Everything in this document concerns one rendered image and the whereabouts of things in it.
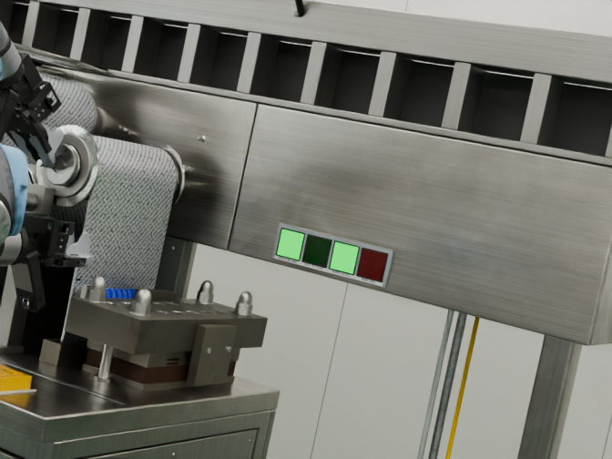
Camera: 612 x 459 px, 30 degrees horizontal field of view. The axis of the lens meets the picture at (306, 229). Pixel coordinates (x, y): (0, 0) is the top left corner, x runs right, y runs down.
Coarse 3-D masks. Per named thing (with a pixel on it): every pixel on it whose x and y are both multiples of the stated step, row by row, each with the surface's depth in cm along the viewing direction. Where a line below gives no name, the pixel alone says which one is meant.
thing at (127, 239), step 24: (96, 216) 206; (120, 216) 211; (144, 216) 217; (168, 216) 224; (96, 240) 207; (120, 240) 213; (144, 240) 219; (96, 264) 208; (120, 264) 214; (144, 264) 220; (72, 288) 204; (120, 288) 216; (144, 288) 222
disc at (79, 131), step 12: (72, 132) 205; (84, 132) 204; (96, 144) 203; (96, 156) 202; (36, 168) 209; (96, 168) 202; (96, 180) 202; (84, 192) 203; (60, 204) 206; (72, 204) 204
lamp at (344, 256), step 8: (336, 248) 214; (344, 248) 213; (352, 248) 212; (336, 256) 214; (344, 256) 213; (352, 256) 212; (336, 264) 213; (344, 264) 213; (352, 264) 212; (352, 272) 212
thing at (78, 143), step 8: (64, 136) 206; (72, 136) 205; (72, 144) 205; (80, 144) 204; (80, 152) 203; (88, 152) 203; (88, 160) 202; (88, 168) 202; (80, 176) 203; (88, 176) 203; (48, 184) 207; (72, 184) 204; (80, 184) 203; (56, 192) 206; (64, 192) 205; (72, 192) 204
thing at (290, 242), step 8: (288, 232) 219; (296, 232) 218; (280, 240) 220; (288, 240) 219; (296, 240) 218; (280, 248) 220; (288, 248) 219; (296, 248) 218; (288, 256) 219; (296, 256) 218
